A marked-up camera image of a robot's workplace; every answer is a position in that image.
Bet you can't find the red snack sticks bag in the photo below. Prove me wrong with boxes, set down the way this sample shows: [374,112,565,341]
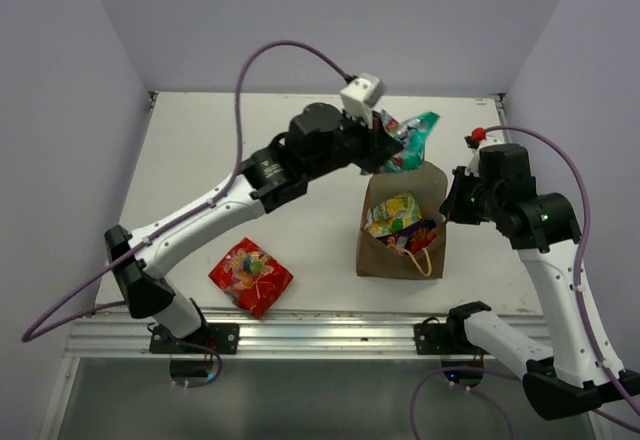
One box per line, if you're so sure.
[405,227,439,254]

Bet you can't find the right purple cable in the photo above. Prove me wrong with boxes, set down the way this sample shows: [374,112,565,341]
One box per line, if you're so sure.
[482,126,640,434]

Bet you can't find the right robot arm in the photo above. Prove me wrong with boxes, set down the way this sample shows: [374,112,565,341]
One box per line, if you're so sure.
[440,138,639,420]

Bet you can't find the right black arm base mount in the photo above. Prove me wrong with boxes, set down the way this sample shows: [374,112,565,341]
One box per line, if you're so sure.
[413,316,470,355]

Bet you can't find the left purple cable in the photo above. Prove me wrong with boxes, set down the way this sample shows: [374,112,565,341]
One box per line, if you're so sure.
[21,41,351,343]

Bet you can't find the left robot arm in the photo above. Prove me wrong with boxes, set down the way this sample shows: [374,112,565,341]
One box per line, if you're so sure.
[104,103,402,353]

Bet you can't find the brown paper bag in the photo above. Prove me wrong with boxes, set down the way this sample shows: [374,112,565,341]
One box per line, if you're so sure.
[356,162,448,280]

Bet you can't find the purple Fox's berries candy bag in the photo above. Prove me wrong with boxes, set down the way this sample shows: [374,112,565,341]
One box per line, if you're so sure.
[379,233,412,255]

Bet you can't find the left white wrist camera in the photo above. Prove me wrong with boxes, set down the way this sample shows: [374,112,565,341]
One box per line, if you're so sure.
[340,73,386,128]

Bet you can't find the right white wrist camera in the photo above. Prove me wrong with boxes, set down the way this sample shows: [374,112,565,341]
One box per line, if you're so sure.
[465,128,504,177]

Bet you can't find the yellow green Fox's candy bag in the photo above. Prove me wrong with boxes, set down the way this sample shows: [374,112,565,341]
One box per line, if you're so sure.
[364,192,423,238]

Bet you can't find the red fruit candy bag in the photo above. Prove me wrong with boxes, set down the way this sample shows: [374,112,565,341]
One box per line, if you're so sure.
[209,238,293,320]

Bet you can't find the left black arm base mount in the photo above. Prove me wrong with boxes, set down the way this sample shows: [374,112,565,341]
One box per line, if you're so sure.
[149,323,240,355]

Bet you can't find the purple cable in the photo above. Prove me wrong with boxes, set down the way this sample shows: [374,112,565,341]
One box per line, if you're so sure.
[482,126,640,434]
[21,41,351,343]

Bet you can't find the aluminium rail frame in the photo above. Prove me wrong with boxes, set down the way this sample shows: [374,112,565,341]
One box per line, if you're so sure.
[64,90,566,361]

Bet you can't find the teal red candy bag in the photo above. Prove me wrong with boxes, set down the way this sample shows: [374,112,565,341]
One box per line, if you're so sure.
[380,110,440,173]

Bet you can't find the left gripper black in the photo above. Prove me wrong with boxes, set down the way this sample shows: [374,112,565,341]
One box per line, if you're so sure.
[306,105,403,181]

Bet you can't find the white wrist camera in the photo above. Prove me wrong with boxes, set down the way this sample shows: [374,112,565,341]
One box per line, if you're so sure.
[465,128,504,177]
[340,73,386,128]

